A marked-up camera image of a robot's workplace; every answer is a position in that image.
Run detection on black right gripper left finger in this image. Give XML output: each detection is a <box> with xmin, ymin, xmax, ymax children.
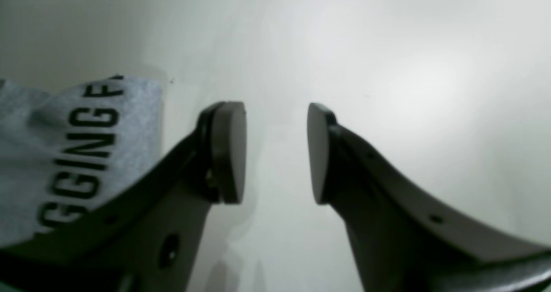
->
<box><xmin>1</xmin><ymin>101</ymin><xmax>247</xmax><ymax>292</ymax></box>

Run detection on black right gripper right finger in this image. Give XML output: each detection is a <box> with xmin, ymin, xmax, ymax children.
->
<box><xmin>307</xmin><ymin>103</ymin><xmax>551</xmax><ymax>292</ymax></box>

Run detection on grey T-shirt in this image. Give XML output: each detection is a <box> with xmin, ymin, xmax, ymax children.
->
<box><xmin>0</xmin><ymin>75</ymin><xmax>163</xmax><ymax>248</ymax></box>

